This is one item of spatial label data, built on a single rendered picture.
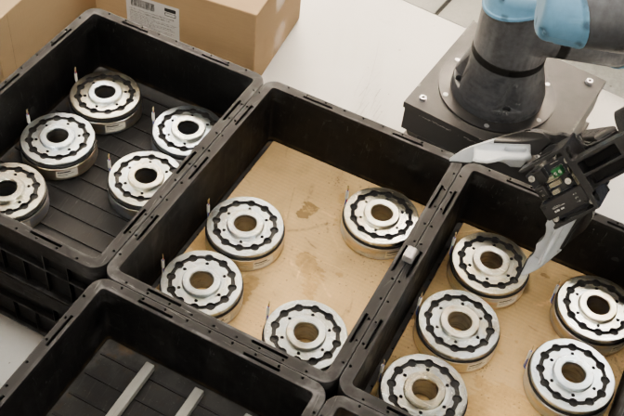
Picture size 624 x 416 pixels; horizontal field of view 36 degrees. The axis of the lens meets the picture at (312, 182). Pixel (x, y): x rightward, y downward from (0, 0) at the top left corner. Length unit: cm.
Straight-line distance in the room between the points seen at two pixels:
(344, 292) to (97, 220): 34
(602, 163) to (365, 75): 82
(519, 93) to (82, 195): 67
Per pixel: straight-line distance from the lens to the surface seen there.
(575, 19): 102
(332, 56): 178
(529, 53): 149
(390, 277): 115
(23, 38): 168
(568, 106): 163
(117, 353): 120
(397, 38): 184
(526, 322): 128
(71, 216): 134
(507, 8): 144
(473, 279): 127
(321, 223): 133
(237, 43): 165
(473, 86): 154
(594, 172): 102
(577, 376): 124
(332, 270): 128
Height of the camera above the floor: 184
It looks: 47 degrees down
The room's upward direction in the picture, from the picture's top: 7 degrees clockwise
